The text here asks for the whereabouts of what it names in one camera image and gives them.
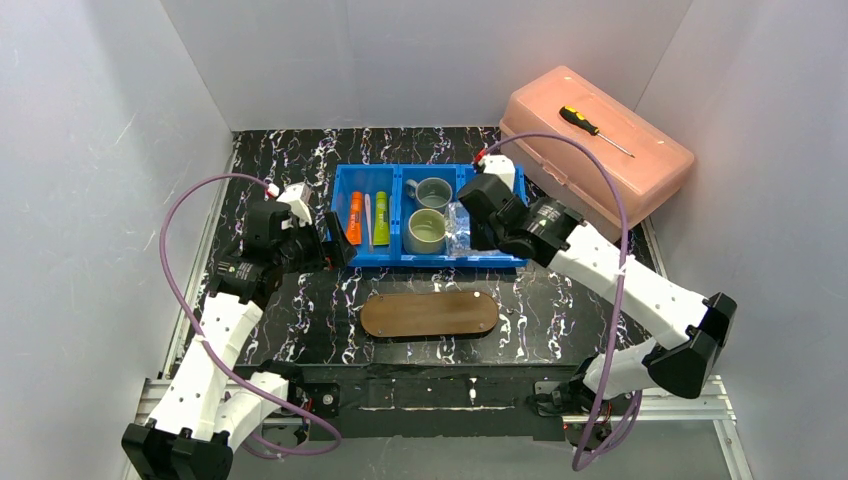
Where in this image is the clear plastic toothbrush holder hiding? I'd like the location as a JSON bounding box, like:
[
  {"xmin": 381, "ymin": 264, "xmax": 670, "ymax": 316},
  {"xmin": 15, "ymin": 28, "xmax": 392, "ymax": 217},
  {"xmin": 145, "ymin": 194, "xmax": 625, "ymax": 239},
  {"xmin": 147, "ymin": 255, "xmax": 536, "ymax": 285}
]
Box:
[{"xmin": 445, "ymin": 201, "xmax": 479, "ymax": 257}]

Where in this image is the blue three-compartment bin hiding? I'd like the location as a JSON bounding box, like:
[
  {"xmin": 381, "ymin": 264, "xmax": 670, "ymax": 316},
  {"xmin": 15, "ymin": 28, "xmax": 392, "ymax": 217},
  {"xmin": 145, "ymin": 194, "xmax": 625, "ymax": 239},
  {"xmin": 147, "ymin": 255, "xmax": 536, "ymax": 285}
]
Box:
[{"xmin": 330, "ymin": 164, "xmax": 527, "ymax": 269}]

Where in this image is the grey-blue ceramic mug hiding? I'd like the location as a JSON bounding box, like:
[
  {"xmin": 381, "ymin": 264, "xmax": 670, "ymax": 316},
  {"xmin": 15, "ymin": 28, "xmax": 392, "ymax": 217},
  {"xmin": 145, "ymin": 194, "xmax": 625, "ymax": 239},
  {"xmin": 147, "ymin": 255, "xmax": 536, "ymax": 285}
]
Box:
[{"xmin": 404, "ymin": 177, "xmax": 453, "ymax": 213}]

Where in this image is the light green ceramic mug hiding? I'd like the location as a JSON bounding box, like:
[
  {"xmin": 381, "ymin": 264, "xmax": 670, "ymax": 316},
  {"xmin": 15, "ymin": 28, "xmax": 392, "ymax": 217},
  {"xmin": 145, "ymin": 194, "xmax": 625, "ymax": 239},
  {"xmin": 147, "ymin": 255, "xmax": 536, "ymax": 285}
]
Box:
[{"xmin": 403, "ymin": 208, "xmax": 446, "ymax": 255}]

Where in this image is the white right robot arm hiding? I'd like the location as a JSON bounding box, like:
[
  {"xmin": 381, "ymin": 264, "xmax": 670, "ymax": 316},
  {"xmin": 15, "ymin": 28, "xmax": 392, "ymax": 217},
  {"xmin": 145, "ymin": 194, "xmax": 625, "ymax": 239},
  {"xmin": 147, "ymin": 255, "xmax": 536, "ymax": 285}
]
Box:
[{"xmin": 458, "ymin": 174, "xmax": 737, "ymax": 400}]

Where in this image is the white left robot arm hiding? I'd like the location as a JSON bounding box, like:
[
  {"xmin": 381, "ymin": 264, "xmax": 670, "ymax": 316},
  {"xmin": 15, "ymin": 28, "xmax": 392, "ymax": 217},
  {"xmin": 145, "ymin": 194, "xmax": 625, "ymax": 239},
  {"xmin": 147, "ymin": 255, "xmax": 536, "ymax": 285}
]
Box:
[{"xmin": 121, "ymin": 200, "xmax": 356, "ymax": 479}]

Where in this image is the orange toothpaste tube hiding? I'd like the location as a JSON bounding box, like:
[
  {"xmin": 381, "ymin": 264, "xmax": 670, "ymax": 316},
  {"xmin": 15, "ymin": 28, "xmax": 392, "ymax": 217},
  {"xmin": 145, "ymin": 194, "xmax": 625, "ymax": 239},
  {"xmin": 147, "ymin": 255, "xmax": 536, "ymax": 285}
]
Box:
[{"xmin": 345, "ymin": 191, "xmax": 364, "ymax": 246}]

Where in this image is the yellow-green toothpaste tube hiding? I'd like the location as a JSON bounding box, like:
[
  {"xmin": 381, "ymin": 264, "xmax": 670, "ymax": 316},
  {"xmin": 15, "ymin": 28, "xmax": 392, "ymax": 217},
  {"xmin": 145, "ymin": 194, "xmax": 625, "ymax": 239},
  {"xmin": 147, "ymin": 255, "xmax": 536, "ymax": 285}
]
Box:
[{"xmin": 373, "ymin": 191, "xmax": 390, "ymax": 246}]

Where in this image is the oval wooden tray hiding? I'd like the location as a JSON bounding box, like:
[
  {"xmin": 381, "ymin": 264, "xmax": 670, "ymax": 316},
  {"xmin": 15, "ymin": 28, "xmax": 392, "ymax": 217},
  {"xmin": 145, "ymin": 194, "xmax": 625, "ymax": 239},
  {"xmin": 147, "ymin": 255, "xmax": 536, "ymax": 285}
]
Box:
[{"xmin": 360, "ymin": 291, "xmax": 499, "ymax": 339}]

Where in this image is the yellow black screwdriver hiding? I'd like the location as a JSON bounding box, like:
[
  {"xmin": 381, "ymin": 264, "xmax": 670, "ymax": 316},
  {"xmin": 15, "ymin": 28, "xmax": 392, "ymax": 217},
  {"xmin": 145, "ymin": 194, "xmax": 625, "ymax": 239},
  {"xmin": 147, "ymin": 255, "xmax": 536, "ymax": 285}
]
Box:
[{"xmin": 559, "ymin": 106, "xmax": 635, "ymax": 158}]

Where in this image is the pink plastic toolbox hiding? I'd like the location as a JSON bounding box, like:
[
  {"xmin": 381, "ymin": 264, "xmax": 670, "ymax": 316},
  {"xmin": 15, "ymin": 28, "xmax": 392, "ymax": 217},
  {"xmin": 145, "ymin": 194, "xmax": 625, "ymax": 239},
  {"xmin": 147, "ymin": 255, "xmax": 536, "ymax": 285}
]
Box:
[{"xmin": 499, "ymin": 66, "xmax": 695, "ymax": 242}]

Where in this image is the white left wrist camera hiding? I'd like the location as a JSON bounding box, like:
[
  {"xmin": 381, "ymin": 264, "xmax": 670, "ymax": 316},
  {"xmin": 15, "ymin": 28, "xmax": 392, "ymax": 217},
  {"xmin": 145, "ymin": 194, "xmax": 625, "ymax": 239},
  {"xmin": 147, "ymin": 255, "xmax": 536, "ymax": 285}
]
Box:
[{"xmin": 276, "ymin": 182, "xmax": 314, "ymax": 226}]

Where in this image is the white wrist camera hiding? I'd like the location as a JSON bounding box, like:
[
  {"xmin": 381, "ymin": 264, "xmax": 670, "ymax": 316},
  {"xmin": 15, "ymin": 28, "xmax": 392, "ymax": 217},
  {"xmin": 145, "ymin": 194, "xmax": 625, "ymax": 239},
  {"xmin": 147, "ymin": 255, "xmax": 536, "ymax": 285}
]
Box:
[
  {"xmin": 276, "ymin": 182, "xmax": 314, "ymax": 226},
  {"xmin": 478, "ymin": 154, "xmax": 516, "ymax": 191}
]

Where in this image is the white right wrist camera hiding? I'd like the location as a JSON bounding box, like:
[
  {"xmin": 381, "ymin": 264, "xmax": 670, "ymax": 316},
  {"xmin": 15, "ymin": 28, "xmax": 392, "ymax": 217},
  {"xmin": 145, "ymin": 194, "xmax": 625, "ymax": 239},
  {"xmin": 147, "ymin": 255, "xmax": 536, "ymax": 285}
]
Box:
[{"xmin": 478, "ymin": 154, "xmax": 516, "ymax": 191}]

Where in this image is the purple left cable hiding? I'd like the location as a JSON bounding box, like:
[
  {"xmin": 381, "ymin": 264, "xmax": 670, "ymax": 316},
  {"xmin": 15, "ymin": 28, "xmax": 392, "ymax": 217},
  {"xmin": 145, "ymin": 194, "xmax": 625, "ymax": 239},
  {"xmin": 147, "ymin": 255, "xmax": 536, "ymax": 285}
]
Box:
[{"xmin": 158, "ymin": 173, "xmax": 344, "ymax": 460}]

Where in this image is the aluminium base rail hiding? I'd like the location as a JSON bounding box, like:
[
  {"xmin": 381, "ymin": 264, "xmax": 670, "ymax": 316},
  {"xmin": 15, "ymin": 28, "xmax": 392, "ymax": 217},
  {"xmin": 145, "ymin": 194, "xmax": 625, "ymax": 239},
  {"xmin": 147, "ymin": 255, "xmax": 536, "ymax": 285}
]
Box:
[{"xmin": 134, "ymin": 375, "xmax": 737, "ymax": 424}]

